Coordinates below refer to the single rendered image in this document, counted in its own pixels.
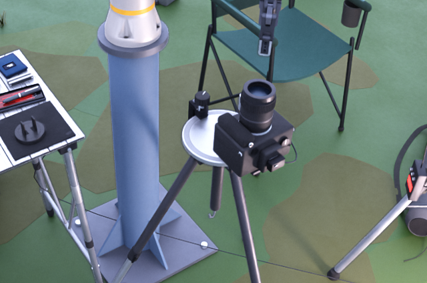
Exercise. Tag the silver metal bar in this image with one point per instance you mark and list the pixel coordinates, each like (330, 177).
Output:
(20, 80)

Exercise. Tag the red lined black tray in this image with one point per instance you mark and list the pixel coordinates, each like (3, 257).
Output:
(20, 102)

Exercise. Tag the black camera body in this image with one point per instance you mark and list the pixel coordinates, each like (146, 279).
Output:
(233, 143)

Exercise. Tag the black pan lock knob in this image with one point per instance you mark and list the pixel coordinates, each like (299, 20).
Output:
(202, 98)

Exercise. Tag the grey box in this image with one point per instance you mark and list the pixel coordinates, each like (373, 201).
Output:
(166, 0)

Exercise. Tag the grass tuft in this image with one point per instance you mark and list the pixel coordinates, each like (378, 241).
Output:
(3, 19)

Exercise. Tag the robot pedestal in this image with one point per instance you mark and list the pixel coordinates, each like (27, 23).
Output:
(133, 112)

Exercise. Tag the black mat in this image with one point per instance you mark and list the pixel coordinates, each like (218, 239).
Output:
(50, 123)

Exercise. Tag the grey cylinder bag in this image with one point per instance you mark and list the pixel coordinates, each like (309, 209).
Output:
(418, 219)

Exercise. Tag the black tripod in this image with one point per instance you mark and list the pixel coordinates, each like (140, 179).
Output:
(240, 203)

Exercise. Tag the black zoom lens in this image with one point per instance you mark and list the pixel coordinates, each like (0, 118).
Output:
(257, 109)

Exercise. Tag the dark grey cup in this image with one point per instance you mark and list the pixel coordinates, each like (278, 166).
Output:
(351, 16)

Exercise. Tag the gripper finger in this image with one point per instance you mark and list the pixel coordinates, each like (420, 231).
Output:
(263, 29)
(275, 12)

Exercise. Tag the blue cloth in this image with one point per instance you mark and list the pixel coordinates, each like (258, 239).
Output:
(12, 66)

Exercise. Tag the silver stand leg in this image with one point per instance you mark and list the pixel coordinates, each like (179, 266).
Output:
(367, 238)

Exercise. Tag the black knob bracket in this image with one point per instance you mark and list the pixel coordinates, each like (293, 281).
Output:
(195, 109)

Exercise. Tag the silver ground peg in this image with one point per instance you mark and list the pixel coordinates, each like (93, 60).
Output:
(204, 245)
(78, 222)

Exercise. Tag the silver folding table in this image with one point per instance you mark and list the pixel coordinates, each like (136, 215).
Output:
(71, 179)

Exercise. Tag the green folding chair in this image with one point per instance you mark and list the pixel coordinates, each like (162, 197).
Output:
(300, 46)

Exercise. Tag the black device red display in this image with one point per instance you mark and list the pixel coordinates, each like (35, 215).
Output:
(413, 179)

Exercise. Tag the silver round pan base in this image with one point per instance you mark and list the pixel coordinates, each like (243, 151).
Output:
(198, 137)

